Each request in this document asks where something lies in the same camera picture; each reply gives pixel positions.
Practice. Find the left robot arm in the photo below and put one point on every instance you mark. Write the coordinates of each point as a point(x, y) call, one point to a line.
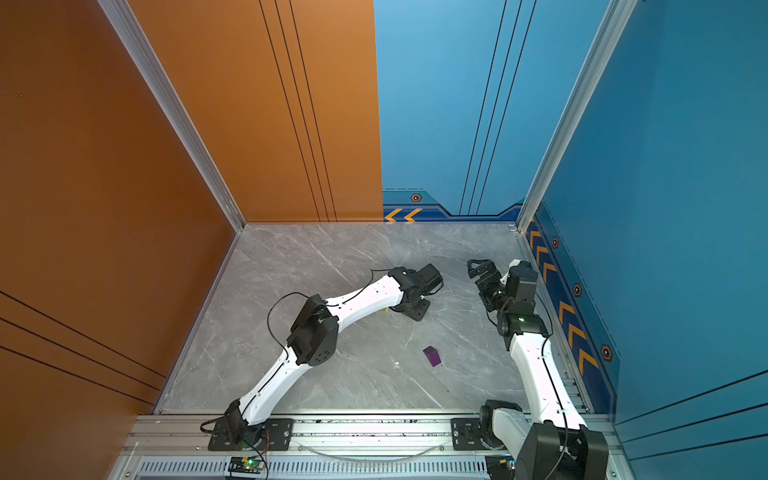
point(314, 336)

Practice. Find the aluminium front rail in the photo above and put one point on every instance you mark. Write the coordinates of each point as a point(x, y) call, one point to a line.
point(412, 444)

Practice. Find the left green circuit board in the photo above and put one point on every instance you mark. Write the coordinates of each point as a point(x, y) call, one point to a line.
point(249, 467)

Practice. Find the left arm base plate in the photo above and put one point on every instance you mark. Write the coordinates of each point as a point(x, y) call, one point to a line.
point(273, 435)

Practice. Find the green circuit board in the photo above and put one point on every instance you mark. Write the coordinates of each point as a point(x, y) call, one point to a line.
point(505, 467)
point(249, 467)

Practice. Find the right green circuit board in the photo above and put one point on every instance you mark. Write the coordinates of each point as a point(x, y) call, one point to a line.
point(505, 467)

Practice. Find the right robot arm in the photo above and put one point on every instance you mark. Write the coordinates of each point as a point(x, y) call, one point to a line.
point(554, 441)

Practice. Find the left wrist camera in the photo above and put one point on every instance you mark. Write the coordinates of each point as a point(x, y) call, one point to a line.
point(430, 280)

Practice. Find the purple house-shaped block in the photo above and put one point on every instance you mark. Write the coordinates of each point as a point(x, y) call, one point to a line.
point(432, 355)

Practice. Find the aluminium corner post right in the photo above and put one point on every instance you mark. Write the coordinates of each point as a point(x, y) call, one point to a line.
point(607, 37)

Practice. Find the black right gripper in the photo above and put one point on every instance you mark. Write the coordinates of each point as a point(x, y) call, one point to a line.
point(483, 285)

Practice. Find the aluminium corner post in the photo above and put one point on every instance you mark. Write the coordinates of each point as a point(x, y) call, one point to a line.
point(127, 27)
point(607, 37)

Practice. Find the aluminium corner post left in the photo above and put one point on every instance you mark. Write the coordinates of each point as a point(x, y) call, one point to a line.
point(127, 27)

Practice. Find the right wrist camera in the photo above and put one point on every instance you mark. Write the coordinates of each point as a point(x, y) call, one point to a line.
point(520, 288)

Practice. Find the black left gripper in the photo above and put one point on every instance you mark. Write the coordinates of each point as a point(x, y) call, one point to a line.
point(420, 314)

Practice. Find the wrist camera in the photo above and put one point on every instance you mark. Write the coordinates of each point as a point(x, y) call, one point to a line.
point(430, 280)
point(520, 288)

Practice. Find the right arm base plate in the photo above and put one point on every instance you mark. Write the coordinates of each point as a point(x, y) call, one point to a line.
point(467, 434)

